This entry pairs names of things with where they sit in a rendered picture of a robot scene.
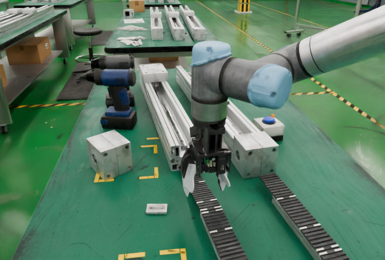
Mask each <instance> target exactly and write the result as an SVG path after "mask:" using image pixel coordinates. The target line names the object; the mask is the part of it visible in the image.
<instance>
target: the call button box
mask: <svg viewBox="0 0 385 260"><path fill-rule="evenodd" d="M253 124H254V125H255V126H256V127H257V128H258V129H259V130H260V131H261V132H262V131H265V132H266V133H267V134H268V135H269V136H270V137H271V138H272V139H273V140H274V141H283V134H284V125H283V123H281V122H280V121H279V120H277V119H276V118H275V122H273V123H266V122H264V121H263V117H262V118H257V119H254V120H253Z"/></svg>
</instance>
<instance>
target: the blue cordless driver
mask: <svg viewBox="0 0 385 260"><path fill-rule="evenodd" d="M80 78H86V80H87V81H89V82H93V83H95V84H96V85H104V86H109V87H108V88H107V89H108V93H109V95H111V97H112V101H113V106H114V107H112V106H110V107H109V108H108V109H107V110H106V111H105V113H104V114H103V115H102V117H101V119H100V123H101V124H102V128H103V129H130V130H132V129H133V128H134V126H135V124H136V122H137V114H136V111H133V107H129V103H130V100H129V96H128V92H127V89H126V88H125V87H124V86H134V85H135V84H136V73H135V72H134V71H133V70H131V71H130V70H126V69H104V70H102V69H96V70H95V72H90V73H87V75H86V76H80Z"/></svg>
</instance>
